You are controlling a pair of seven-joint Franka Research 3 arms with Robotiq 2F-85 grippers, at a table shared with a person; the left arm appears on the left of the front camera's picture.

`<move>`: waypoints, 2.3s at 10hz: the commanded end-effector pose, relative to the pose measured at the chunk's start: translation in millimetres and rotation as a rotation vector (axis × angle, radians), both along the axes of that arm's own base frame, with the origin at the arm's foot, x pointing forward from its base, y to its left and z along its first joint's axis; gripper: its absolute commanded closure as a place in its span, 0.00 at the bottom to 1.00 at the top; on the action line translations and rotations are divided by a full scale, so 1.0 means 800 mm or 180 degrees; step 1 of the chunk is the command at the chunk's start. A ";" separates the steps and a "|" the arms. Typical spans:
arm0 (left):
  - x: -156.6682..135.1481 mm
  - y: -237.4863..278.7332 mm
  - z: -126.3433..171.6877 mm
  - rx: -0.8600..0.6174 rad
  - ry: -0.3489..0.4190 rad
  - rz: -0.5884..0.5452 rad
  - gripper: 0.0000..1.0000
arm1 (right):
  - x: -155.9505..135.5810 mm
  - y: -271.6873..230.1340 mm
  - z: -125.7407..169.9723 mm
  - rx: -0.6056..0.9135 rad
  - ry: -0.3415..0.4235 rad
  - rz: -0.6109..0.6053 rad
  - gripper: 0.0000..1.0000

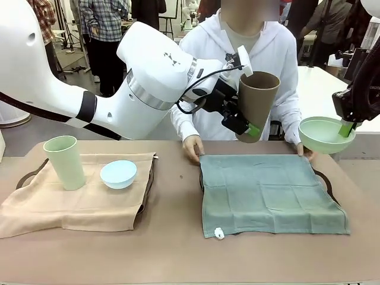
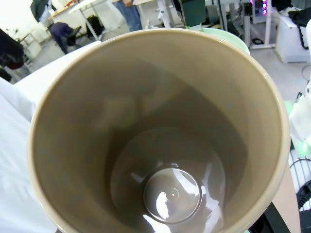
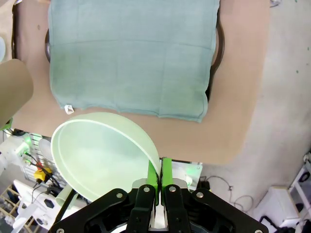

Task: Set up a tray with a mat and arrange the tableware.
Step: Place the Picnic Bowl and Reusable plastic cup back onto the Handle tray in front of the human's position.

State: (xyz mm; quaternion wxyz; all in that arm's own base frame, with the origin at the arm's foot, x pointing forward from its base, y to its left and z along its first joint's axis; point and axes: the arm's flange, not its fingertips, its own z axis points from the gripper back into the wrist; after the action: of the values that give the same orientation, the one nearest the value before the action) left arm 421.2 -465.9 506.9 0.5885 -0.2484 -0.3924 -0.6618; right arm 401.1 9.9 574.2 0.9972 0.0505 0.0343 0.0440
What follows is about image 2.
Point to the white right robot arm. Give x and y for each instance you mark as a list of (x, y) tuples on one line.
[(301, 121)]

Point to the white cabinet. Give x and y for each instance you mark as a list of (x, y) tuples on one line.
[(289, 43)]

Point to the bending person in dark blue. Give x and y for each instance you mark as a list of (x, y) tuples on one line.
[(60, 31)]

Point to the black backpack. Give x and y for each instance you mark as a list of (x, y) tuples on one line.
[(94, 25)]

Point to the white table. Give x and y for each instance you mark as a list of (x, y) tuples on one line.
[(48, 72)]

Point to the person in blue jeans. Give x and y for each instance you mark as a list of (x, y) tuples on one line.
[(131, 17)]

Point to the dark green box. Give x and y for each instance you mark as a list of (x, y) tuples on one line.
[(194, 12)]

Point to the tall brown cup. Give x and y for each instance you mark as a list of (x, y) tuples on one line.
[(145, 97)]

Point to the white desk frame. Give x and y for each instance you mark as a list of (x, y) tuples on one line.
[(269, 24)]

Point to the mint green bowl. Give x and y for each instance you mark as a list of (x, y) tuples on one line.
[(233, 41)]

